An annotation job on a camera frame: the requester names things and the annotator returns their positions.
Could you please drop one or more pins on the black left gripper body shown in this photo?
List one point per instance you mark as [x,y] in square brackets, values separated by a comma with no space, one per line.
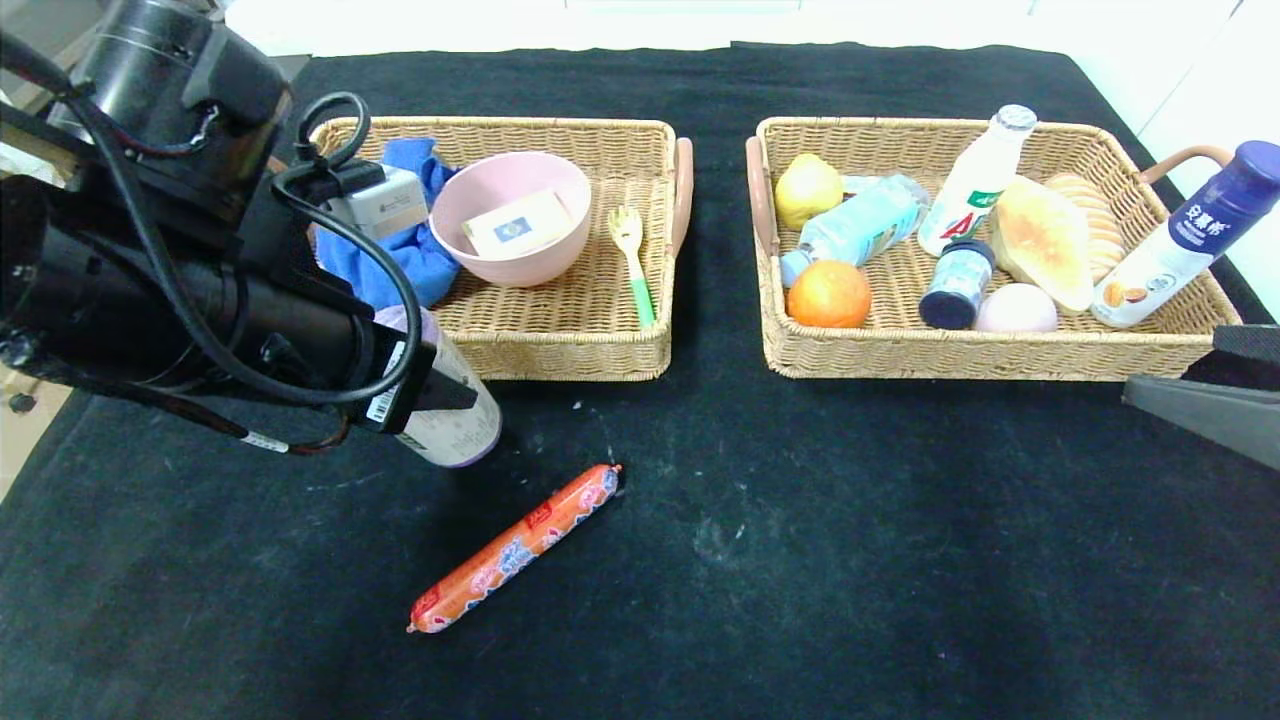
[392,386]

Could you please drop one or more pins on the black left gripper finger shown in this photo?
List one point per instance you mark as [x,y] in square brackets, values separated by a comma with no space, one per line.
[450,398]

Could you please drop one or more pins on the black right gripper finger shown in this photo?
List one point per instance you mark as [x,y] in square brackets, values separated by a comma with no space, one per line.
[1220,415]
[1255,345]

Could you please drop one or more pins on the purple garbage bag roll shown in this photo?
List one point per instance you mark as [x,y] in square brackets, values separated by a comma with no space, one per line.
[465,435]

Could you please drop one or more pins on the orange sausage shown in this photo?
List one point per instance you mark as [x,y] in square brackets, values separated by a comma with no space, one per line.
[515,548]

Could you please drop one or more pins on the pale pink round bun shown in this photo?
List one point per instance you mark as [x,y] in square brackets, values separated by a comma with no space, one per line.
[1015,310]

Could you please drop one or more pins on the croissant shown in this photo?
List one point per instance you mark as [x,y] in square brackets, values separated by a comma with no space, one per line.
[1045,245]

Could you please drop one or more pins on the white milk bottle green label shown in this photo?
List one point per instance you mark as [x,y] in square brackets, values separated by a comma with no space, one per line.
[975,190]

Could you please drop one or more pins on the yellow lemon toy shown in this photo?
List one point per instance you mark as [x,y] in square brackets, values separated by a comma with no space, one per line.
[808,190]

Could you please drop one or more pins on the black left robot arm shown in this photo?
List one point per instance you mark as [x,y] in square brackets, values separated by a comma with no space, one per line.
[100,290]

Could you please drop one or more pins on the blue cloth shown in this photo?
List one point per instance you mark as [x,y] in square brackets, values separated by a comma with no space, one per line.
[420,265]

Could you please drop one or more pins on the white bottle with blue cap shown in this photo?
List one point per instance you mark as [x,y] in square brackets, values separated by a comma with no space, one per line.
[1170,250]

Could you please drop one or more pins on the white card box blue logo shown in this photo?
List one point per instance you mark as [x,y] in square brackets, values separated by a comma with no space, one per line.
[520,228]

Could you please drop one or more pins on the striped long bread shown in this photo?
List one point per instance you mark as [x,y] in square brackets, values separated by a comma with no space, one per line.
[1105,230]

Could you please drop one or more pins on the pink bowl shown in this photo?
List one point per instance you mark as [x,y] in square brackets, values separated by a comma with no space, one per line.
[480,190]

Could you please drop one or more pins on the small dark blue jar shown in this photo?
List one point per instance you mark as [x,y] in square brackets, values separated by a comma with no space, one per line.
[957,285]

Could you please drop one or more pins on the white table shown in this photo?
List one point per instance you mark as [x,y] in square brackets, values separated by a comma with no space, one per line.
[450,25]

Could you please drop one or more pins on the wooden rolling rack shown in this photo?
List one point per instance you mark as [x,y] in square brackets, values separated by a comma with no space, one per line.
[20,403]

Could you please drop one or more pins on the orange fruit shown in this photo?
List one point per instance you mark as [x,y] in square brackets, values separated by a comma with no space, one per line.
[828,297]

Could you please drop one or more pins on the water bottle light blue label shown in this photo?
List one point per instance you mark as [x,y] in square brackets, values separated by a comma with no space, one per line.
[865,225]

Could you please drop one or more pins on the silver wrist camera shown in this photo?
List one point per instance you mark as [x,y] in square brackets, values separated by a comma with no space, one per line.
[385,205]

